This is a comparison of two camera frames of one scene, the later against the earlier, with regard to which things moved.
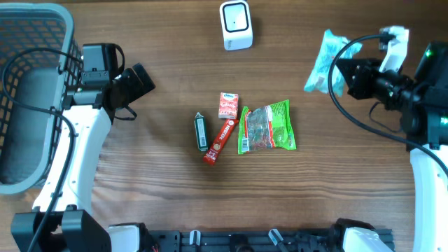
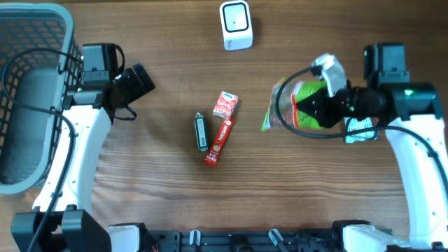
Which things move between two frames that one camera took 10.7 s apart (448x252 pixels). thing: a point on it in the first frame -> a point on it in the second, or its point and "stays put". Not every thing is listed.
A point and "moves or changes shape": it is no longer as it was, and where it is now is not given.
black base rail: [176, 241] stays put
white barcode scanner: [236, 24] stays put
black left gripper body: [141, 81] stays put
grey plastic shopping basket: [40, 66] stays put
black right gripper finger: [348, 67] -> [316, 104]
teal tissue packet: [318, 78] -> [353, 124]
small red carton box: [228, 106] moves or changes shape
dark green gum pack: [201, 132] stays put
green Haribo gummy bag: [266, 127] -> [291, 93]
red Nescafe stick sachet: [220, 141] stays put
